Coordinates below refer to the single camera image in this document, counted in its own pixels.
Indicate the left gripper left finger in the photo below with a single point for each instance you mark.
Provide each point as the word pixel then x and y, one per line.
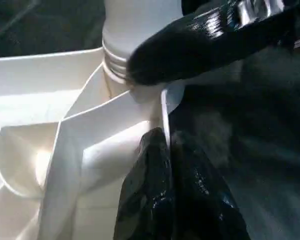
pixel 147 195

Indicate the white plastic table leg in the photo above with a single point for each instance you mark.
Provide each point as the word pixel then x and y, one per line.
pixel 135 30

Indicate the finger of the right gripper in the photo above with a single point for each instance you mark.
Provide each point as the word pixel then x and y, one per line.
pixel 210 42

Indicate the black table mat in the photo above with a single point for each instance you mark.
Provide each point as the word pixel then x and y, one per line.
pixel 270 150

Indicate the white plastic table top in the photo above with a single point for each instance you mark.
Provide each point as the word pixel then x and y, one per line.
pixel 65 125

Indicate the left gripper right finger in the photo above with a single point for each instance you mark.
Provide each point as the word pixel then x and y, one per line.
pixel 205 205

